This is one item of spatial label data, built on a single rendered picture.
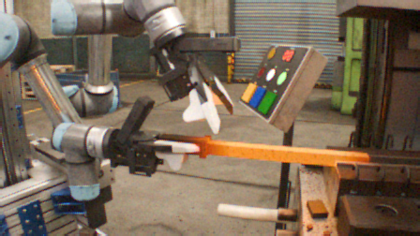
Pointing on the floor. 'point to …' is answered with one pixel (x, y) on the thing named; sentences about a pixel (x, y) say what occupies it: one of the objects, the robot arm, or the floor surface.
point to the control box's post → (284, 175)
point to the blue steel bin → (85, 80)
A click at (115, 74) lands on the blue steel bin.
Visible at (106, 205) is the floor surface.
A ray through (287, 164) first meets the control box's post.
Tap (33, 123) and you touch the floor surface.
